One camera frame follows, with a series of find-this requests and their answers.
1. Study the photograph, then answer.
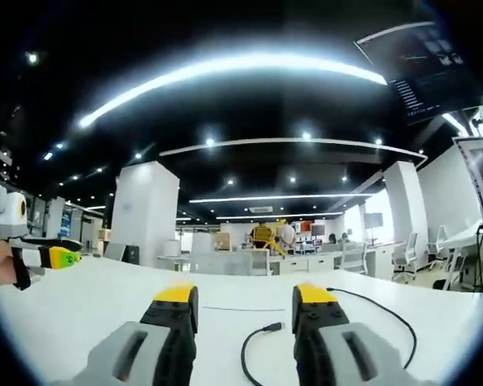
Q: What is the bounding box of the large dark wall screen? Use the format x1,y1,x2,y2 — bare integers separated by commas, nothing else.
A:
353,22,469,126

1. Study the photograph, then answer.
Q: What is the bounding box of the grey computer monitor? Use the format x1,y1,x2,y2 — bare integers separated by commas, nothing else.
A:
103,242,126,263

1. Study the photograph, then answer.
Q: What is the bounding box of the long ceiling light strip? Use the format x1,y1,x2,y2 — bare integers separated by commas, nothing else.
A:
78,54,388,129

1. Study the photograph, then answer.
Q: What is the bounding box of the white framed monitor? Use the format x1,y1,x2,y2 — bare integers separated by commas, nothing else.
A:
452,135,483,215

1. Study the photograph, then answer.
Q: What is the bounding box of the black USB data cable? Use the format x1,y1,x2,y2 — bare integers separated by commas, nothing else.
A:
241,286,419,386

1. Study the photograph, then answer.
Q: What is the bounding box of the white desk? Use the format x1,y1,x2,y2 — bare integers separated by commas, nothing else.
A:
0,255,483,386

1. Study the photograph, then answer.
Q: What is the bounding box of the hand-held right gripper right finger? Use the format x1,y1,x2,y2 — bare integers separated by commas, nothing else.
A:
291,282,422,386

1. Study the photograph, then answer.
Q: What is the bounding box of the wide white pillar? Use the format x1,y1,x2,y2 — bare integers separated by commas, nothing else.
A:
110,160,181,267

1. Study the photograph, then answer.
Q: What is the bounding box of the black computer monitor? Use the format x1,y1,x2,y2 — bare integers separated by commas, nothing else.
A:
123,244,141,265

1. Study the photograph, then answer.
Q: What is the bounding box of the person's left hand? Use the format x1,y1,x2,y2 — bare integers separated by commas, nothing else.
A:
0,240,18,290

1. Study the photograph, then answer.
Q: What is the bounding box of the white office chair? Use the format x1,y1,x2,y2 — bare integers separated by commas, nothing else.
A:
427,224,448,271
392,232,420,283

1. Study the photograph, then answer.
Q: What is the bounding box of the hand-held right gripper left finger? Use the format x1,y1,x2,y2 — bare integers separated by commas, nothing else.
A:
70,281,200,386

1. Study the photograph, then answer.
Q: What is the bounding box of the narrow white pillar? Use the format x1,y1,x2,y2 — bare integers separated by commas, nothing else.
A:
381,160,423,247

